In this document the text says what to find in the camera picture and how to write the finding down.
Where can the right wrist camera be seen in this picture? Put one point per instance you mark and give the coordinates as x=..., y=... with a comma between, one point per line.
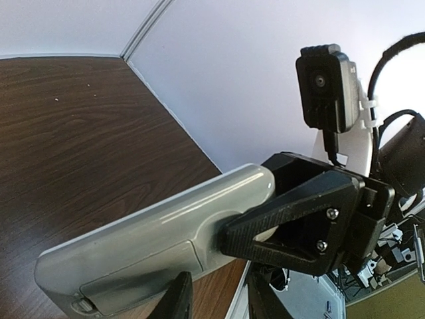
x=329, y=89

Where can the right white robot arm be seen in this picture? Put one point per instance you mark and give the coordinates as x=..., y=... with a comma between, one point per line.
x=400, y=163

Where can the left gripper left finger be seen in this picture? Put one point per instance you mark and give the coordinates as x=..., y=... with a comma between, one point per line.
x=177, y=302

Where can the right aluminium corner post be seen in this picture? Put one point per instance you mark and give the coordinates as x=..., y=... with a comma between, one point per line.
x=154, y=15

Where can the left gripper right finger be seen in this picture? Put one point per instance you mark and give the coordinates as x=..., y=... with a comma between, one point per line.
x=263, y=282

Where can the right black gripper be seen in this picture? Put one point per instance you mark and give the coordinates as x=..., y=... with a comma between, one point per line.
x=317, y=220

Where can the white remote control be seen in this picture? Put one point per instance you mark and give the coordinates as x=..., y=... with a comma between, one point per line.
x=133, y=260

